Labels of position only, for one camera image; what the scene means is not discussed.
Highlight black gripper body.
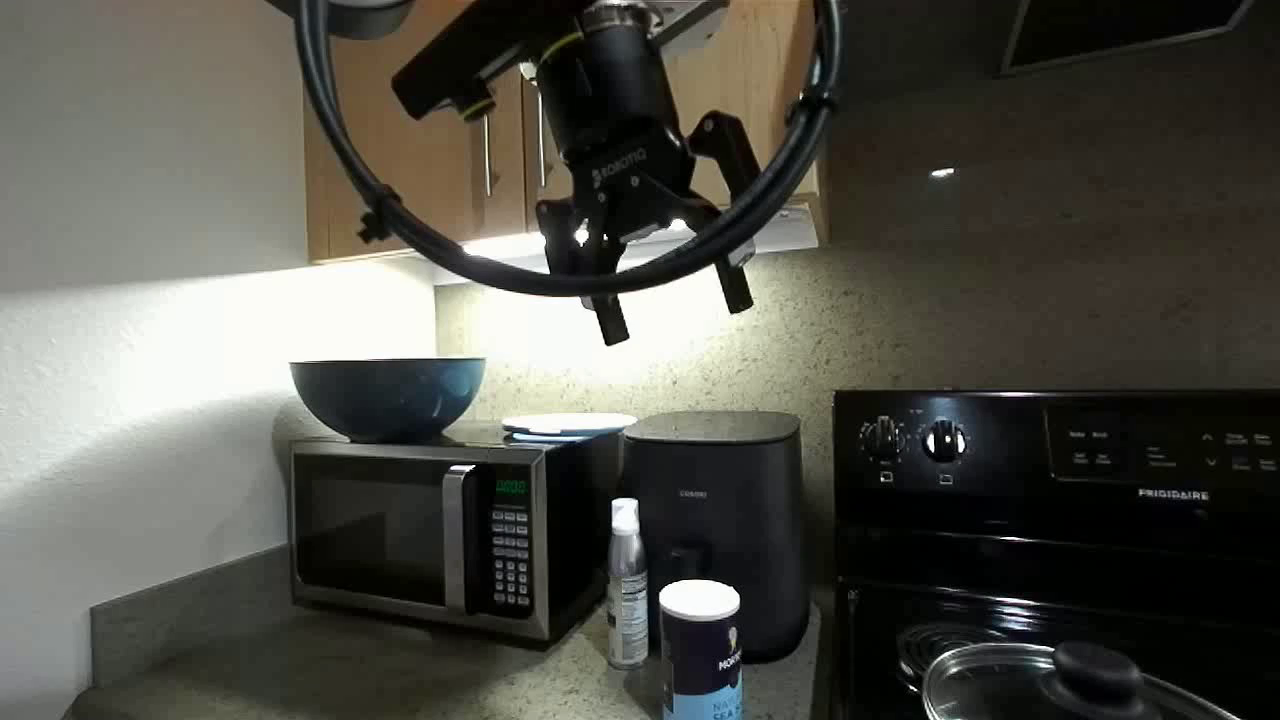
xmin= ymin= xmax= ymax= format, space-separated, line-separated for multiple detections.
xmin=537 ymin=0 xmax=701 ymax=257

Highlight large blue bowl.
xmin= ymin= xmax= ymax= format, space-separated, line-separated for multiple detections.
xmin=286 ymin=351 xmax=492 ymax=450

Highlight white plate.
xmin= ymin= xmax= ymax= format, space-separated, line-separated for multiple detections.
xmin=499 ymin=409 xmax=639 ymax=446

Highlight black air fryer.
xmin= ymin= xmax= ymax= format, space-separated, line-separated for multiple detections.
xmin=619 ymin=409 xmax=811 ymax=664

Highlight black stove knob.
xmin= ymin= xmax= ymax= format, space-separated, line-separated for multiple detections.
xmin=921 ymin=417 xmax=977 ymax=470
xmin=857 ymin=414 xmax=909 ymax=465

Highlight stainless steel microwave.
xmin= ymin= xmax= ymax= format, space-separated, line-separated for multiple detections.
xmin=282 ymin=427 xmax=628 ymax=648

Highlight white spray bottle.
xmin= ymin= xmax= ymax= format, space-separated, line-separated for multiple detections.
xmin=604 ymin=493 xmax=651 ymax=672

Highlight blue canister with white lid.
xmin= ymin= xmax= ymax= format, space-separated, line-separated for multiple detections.
xmin=655 ymin=575 xmax=747 ymax=720

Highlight dark range hood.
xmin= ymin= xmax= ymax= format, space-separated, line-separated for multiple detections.
xmin=997 ymin=0 xmax=1261 ymax=82

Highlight black electric stove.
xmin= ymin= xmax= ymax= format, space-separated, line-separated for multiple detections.
xmin=811 ymin=384 xmax=1280 ymax=720

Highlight pan with glass lid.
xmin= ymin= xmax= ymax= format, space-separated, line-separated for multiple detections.
xmin=914 ymin=636 xmax=1243 ymax=720

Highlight metal cabinet handle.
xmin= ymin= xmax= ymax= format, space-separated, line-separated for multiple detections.
xmin=528 ymin=74 xmax=557 ymax=192
xmin=475 ymin=103 xmax=499 ymax=205

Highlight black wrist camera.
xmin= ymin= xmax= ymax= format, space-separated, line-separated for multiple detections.
xmin=388 ymin=0 xmax=590 ymax=129

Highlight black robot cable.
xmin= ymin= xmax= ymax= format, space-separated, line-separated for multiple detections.
xmin=290 ymin=0 xmax=847 ymax=301

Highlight wooden wall cabinet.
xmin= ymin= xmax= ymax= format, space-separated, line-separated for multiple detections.
xmin=298 ymin=0 xmax=830 ymax=266

